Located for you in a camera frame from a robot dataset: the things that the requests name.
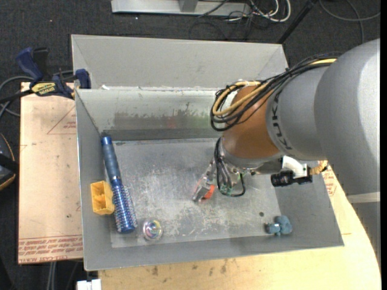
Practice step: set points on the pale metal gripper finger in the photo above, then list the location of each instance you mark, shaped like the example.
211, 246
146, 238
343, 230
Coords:
199, 194
203, 182

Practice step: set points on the small orange block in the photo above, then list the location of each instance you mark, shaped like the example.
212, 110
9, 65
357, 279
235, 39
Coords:
210, 193

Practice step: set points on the grey metal bin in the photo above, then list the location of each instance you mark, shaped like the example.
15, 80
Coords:
181, 174

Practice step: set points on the clear iridescent glass ball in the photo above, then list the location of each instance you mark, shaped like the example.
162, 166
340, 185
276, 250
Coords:
152, 230

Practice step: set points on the blue-grey toy animal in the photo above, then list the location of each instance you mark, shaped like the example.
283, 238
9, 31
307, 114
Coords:
279, 226

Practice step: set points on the blue hairbrush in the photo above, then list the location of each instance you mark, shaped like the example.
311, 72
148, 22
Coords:
116, 174

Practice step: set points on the yellow plastic block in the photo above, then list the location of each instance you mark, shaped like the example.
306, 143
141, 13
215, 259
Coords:
101, 198

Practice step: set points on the brown cardboard board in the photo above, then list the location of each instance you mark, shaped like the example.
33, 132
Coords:
48, 168

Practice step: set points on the black cylinder on white bracket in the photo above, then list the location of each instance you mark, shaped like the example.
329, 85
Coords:
287, 178

